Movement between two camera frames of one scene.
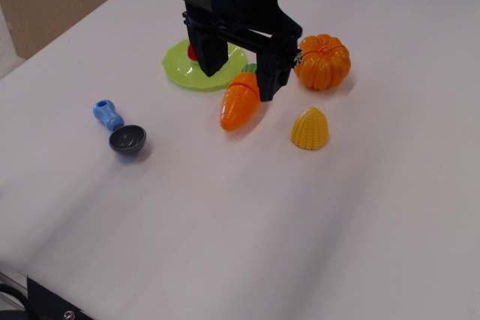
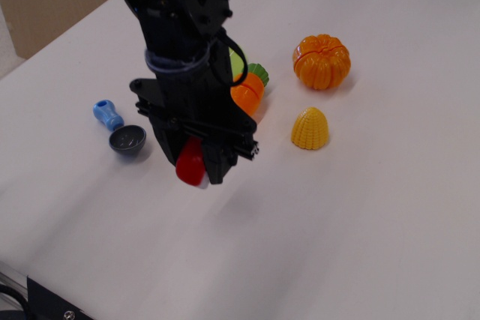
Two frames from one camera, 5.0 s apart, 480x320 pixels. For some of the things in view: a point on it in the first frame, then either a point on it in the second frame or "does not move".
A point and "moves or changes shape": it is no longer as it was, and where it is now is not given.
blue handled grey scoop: (125, 139) does not move
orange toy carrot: (241, 100) does not move
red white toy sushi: (192, 54) moves or changes shape
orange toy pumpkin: (325, 64) does not move
